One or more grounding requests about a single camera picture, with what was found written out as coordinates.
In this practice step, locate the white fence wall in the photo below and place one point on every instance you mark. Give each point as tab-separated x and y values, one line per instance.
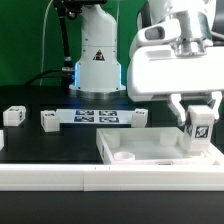
29	177

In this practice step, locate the tag marker sheet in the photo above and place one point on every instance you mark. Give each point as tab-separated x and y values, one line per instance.
90	116

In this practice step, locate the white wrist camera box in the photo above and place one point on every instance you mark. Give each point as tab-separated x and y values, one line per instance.
162	33

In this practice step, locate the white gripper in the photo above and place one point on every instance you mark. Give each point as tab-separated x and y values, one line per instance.
155	73

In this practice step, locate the white block left edge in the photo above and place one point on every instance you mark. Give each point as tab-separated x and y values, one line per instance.
1	139

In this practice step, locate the white square table top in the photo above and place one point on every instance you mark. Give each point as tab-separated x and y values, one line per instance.
150	146

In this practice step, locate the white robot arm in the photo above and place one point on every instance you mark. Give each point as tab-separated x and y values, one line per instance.
98	72

